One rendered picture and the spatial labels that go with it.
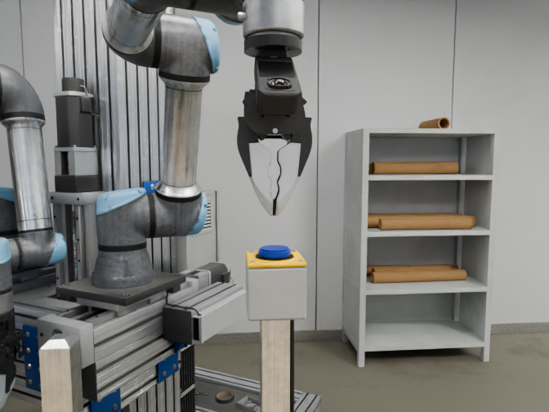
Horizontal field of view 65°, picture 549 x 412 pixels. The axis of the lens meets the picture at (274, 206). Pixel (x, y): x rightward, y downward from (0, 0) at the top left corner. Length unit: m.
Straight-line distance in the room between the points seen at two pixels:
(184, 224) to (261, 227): 2.06
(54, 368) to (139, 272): 0.55
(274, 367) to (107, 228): 0.65
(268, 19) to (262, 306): 0.33
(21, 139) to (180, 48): 0.45
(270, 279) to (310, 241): 2.71
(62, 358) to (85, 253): 0.78
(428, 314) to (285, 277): 3.14
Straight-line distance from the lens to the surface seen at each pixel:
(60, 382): 0.61
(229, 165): 3.12
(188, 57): 1.00
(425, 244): 3.47
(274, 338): 0.55
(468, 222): 3.12
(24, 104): 1.20
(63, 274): 1.43
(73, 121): 1.34
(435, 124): 3.09
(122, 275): 1.12
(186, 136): 1.05
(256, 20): 0.54
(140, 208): 1.10
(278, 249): 0.53
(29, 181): 1.17
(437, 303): 3.63
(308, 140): 0.53
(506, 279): 3.86
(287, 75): 0.49
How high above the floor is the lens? 1.34
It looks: 6 degrees down
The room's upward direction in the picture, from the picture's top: straight up
